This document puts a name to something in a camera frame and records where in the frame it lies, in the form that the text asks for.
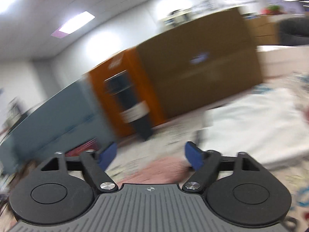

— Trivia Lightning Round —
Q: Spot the pink knitted cardigan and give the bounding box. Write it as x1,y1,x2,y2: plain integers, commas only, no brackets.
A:
117,157,192,187

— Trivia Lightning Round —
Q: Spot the smartphone with lit screen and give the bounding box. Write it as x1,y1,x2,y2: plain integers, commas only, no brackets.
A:
65,139,99,157

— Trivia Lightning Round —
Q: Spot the orange cardboard box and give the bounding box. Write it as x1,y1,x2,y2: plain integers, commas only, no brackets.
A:
87,48,166,140

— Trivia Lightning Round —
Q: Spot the large blue cardboard box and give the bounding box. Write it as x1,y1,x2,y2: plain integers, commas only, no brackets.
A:
1,78,117,174

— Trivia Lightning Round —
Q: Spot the dark thermos bottle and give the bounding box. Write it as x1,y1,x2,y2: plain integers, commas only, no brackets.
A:
105,70,154,141

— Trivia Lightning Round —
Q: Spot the patterned grey bed sheet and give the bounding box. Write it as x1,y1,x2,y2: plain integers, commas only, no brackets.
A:
107,72,308,231

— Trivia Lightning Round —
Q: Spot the brown cardboard box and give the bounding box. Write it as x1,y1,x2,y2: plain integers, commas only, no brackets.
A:
136,7,263,118

